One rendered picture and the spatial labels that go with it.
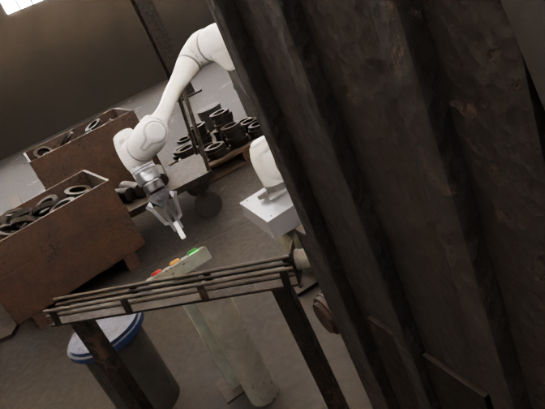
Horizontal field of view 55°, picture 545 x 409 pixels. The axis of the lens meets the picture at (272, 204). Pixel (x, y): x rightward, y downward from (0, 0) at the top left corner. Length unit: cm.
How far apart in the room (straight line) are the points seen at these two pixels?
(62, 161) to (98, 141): 36
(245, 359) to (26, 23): 1162
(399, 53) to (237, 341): 152
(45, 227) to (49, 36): 980
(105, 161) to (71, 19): 828
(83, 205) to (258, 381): 191
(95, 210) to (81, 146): 158
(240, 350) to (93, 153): 342
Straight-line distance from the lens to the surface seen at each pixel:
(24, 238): 352
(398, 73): 56
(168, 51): 937
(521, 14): 46
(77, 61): 1309
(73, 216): 354
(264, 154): 243
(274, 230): 235
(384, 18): 55
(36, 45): 1305
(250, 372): 202
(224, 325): 189
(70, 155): 506
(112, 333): 218
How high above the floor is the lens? 139
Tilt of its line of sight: 23 degrees down
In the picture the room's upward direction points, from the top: 24 degrees counter-clockwise
